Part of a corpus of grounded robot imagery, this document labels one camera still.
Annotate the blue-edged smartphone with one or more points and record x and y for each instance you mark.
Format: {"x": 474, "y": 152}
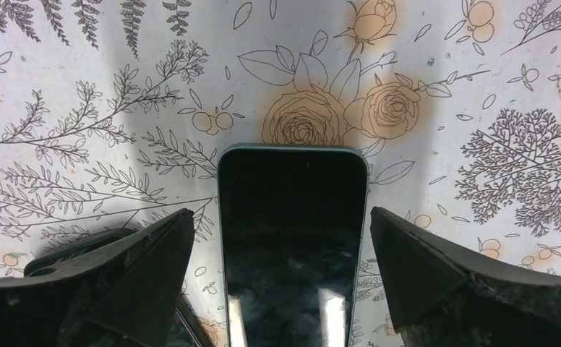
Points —
{"x": 291, "y": 229}

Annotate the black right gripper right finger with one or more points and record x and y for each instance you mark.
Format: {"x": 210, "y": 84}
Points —
{"x": 442, "y": 294}

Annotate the floral patterned mat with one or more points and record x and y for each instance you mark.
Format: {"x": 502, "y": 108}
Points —
{"x": 115, "y": 113}

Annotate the black smartphone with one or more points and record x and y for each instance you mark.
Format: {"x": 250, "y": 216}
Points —
{"x": 186, "y": 329}

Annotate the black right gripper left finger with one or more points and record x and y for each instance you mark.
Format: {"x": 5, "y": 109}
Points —
{"x": 123, "y": 293}

